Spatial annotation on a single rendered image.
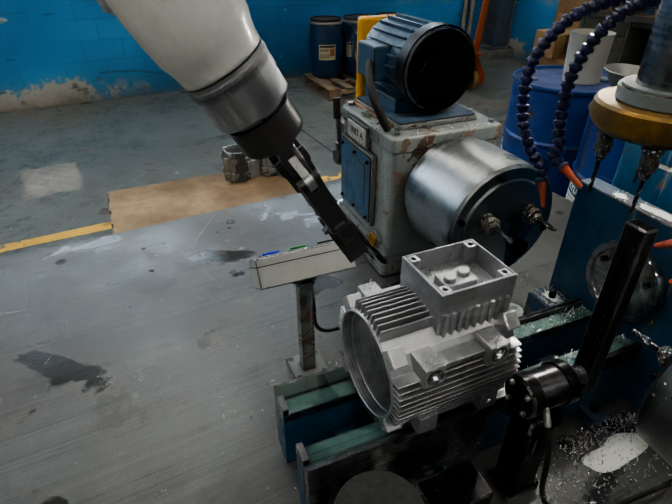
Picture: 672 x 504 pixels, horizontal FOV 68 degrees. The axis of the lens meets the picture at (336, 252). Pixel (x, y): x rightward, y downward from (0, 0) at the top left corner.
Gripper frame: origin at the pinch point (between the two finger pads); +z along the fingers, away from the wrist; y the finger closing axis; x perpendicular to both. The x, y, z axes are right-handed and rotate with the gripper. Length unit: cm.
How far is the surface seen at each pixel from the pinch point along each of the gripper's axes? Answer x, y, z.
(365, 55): -31, 58, 7
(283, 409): 22.5, -2.6, 17.5
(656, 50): -45.6, -5.2, 2.6
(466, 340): -4.7, -12.1, 17.7
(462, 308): -6.6, -10.9, 13.2
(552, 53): -336, 408, 291
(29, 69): 135, 540, 16
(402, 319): 0.6, -8.9, 10.1
